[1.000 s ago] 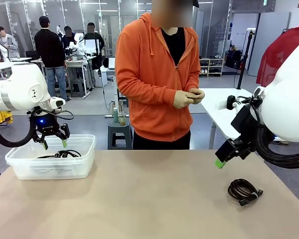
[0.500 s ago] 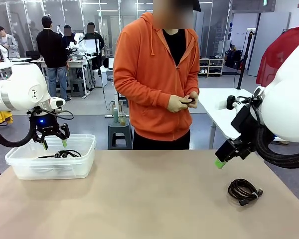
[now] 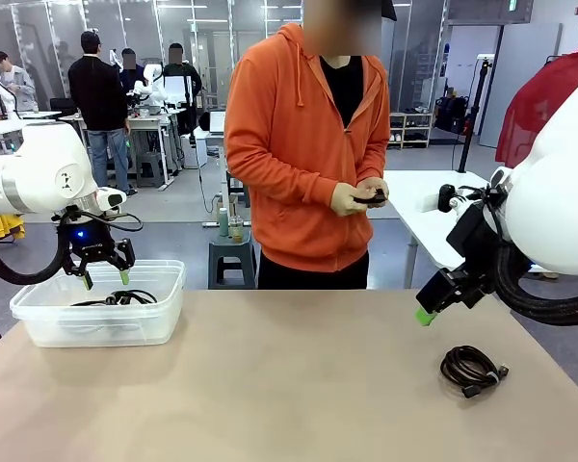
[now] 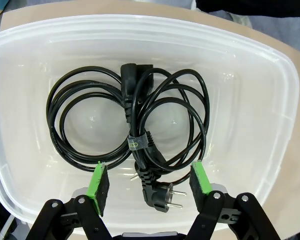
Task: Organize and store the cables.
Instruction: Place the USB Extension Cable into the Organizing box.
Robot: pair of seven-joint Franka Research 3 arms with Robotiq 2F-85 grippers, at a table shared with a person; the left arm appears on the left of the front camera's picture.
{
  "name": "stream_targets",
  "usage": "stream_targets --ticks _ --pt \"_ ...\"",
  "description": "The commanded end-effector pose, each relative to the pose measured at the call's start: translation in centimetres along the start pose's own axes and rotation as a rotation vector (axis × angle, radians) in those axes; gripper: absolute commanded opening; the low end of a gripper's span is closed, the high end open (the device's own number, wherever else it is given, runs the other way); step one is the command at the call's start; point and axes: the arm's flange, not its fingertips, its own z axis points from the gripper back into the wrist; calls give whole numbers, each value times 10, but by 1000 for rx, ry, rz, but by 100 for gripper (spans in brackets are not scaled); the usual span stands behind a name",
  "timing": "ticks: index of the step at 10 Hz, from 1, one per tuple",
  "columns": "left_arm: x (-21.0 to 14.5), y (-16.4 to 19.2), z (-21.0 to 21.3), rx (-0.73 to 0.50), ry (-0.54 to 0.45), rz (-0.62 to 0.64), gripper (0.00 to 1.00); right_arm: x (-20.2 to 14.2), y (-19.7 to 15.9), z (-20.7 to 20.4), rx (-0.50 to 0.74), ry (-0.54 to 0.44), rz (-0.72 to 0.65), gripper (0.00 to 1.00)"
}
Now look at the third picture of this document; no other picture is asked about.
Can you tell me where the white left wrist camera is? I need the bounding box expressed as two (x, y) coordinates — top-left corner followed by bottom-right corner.
(94, 186), (128, 213)

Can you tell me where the person's left forearm orange sleeve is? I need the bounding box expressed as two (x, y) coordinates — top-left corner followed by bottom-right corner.
(358, 129), (391, 187)

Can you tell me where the red salon cape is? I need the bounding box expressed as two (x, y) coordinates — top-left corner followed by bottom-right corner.
(493, 47), (578, 169)

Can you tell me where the white lit monitor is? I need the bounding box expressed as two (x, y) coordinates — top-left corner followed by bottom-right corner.
(165, 75), (190, 105)

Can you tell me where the black cable with barrel connector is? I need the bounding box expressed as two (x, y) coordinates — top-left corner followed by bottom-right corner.
(351, 190), (389, 206)

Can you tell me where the person's right forearm orange sleeve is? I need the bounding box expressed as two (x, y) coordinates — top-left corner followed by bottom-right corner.
(248, 161), (342, 207)

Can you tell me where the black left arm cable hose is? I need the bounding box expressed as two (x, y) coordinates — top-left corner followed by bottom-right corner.
(0, 218), (73, 286)

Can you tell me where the person's right hand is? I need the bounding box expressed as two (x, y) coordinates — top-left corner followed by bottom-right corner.
(329, 181), (376, 218)

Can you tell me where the white standing desk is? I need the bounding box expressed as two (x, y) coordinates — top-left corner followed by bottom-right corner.
(192, 128), (232, 228)

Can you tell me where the yellow bag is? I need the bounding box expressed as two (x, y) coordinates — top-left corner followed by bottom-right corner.
(0, 214), (26, 242)

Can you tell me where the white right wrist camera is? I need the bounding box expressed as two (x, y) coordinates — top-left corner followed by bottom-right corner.
(415, 184), (468, 216)

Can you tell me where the person in orange hoodie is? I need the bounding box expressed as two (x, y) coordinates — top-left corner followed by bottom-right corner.
(223, 0), (392, 291)

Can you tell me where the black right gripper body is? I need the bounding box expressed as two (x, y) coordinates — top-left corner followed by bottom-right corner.
(445, 201), (502, 286)

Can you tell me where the man black sweater cap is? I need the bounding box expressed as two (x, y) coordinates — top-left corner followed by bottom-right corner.
(66, 29), (139, 196)

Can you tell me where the dark cable white tie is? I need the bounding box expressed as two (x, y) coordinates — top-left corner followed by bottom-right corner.
(439, 345), (511, 399)

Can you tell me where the white background table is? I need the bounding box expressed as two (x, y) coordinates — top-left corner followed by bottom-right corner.
(383, 169), (500, 290)

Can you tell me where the clear plastic storage container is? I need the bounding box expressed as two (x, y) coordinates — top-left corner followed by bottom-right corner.
(9, 259), (187, 348)

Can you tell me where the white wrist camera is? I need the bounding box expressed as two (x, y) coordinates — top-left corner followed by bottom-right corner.
(415, 184), (468, 216)
(94, 186), (128, 213)

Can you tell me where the thin black USB cable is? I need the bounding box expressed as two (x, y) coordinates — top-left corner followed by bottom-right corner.
(103, 288), (158, 307)

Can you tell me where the white robot with round head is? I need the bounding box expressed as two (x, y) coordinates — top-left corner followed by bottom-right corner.
(0, 64), (20, 119)

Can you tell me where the person in grey hoodie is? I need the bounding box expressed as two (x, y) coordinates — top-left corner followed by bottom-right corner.
(0, 50), (38, 113)

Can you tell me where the grey workbench desk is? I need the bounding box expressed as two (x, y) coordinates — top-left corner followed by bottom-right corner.
(60, 106), (187, 192)

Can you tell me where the person's left hand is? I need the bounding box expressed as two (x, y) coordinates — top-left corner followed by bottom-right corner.
(355, 176), (392, 209)

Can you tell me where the long white desk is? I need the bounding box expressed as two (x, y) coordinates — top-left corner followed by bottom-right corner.
(0, 110), (63, 145)

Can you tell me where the grey plastic stool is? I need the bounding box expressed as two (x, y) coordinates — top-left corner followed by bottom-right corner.
(135, 151), (166, 189)
(207, 239), (260, 290)
(225, 167), (250, 209)

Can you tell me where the black office chair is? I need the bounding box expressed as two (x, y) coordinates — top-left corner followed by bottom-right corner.
(50, 95), (78, 124)

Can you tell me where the black bags pile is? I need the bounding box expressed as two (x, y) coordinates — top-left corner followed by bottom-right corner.
(435, 94), (474, 136)

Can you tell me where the black tripod pole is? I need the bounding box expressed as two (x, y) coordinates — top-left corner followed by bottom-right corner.
(457, 55), (493, 174)

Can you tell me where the wooden shoe rack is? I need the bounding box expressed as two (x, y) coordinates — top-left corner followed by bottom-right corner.
(388, 112), (434, 149)

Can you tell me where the person in dark blue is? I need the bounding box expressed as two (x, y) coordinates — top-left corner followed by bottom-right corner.
(119, 47), (144, 92)

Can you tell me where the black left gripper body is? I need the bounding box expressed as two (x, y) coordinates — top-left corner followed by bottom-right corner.
(57, 219), (116, 265)

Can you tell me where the person in black top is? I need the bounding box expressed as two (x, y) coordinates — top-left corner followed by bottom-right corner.
(163, 42), (203, 136)

